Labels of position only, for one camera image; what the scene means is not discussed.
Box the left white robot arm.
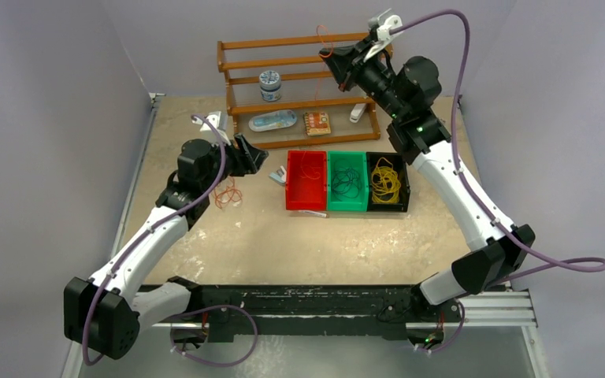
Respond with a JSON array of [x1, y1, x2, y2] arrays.
[[63, 133, 269, 360]]

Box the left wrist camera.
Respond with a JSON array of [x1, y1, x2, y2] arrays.
[[191, 110, 230, 145]]

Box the yellow cables in black bin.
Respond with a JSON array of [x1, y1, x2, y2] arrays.
[[370, 157, 403, 206]]

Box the red plastic bin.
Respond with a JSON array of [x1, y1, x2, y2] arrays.
[[285, 150, 327, 211]]

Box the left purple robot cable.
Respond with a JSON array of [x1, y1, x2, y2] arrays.
[[80, 114, 260, 369]]

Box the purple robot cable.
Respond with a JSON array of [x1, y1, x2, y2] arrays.
[[80, 114, 260, 369], [388, 9, 605, 356]]

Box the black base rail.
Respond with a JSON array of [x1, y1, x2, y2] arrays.
[[165, 277, 464, 345]]

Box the black plastic bin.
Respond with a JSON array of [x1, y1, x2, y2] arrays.
[[366, 152, 410, 213]]

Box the orange spiral notebook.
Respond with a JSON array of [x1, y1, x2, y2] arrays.
[[303, 112, 332, 136]]

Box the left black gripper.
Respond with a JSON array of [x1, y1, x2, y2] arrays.
[[201, 134, 266, 193]]

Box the wooden three-tier shelf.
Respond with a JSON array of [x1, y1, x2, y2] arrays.
[[216, 27, 381, 149]]

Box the green plastic bin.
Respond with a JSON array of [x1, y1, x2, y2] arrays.
[[327, 151, 369, 212]]

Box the orange cable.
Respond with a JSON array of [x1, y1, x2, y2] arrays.
[[212, 24, 335, 211]]

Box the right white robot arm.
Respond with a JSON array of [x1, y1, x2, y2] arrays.
[[319, 39, 535, 321]]

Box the blue white jar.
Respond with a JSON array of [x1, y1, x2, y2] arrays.
[[258, 70, 281, 102]]

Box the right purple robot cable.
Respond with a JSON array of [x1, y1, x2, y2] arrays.
[[388, 9, 605, 356]]

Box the white red marker pen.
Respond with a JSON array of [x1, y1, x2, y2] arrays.
[[297, 209, 328, 218]]

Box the white blue staple remover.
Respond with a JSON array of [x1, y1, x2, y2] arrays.
[[269, 165, 288, 187]]

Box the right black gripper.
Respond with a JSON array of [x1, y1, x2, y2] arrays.
[[321, 35, 409, 120]]

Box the white stapler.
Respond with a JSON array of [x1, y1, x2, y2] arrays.
[[349, 103, 367, 123]]

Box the blue correction tape package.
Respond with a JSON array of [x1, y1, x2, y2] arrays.
[[248, 109, 298, 132]]

